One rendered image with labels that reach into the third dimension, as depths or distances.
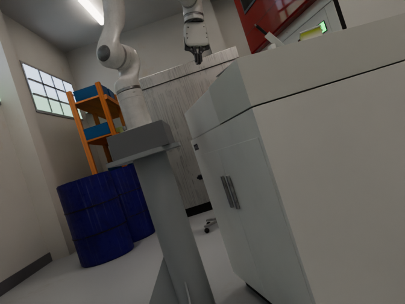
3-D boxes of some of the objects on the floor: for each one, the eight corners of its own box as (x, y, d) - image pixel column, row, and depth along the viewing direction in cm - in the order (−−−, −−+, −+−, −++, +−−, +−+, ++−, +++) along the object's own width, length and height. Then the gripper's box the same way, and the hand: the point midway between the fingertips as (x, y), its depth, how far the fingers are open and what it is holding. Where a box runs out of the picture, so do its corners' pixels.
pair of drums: (159, 226, 492) (138, 161, 493) (143, 251, 372) (115, 165, 373) (106, 243, 494) (85, 179, 494) (72, 274, 374) (44, 189, 374)
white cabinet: (336, 245, 216) (292, 108, 217) (503, 295, 122) (424, 54, 123) (235, 288, 202) (187, 142, 202) (335, 381, 108) (246, 109, 108)
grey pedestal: (117, 370, 155) (55, 179, 155) (139, 321, 199) (91, 172, 199) (236, 334, 153) (173, 140, 153) (231, 292, 197) (182, 142, 197)
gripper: (178, 17, 154) (182, 61, 153) (213, 17, 157) (218, 60, 156) (175, 25, 161) (179, 67, 160) (209, 24, 165) (214, 65, 164)
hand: (198, 59), depth 158 cm, fingers closed
